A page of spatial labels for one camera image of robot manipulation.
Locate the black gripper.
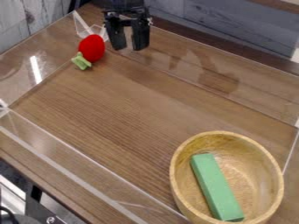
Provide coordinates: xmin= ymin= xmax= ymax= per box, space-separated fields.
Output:
xmin=103 ymin=0 xmax=152 ymax=51

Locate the red toy strawberry green stem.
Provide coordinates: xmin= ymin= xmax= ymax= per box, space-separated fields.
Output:
xmin=71 ymin=34 xmax=106 ymax=70

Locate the green rectangular block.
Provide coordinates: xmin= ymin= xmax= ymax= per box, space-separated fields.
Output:
xmin=191 ymin=153 xmax=244 ymax=222

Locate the wooden bowl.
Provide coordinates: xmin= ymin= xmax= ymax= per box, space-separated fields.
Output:
xmin=170 ymin=130 xmax=284 ymax=224

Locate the black metal stand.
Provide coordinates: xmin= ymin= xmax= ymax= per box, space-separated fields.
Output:
xmin=24 ymin=185 xmax=67 ymax=224

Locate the clear acrylic enclosure wall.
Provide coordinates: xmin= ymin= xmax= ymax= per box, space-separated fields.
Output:
xmin=0 ymin=17 xmax=299 ymax=224

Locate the black cable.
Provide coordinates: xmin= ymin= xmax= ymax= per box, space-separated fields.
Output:
xmin=0 ymin=206 xmax=19 ymax=224

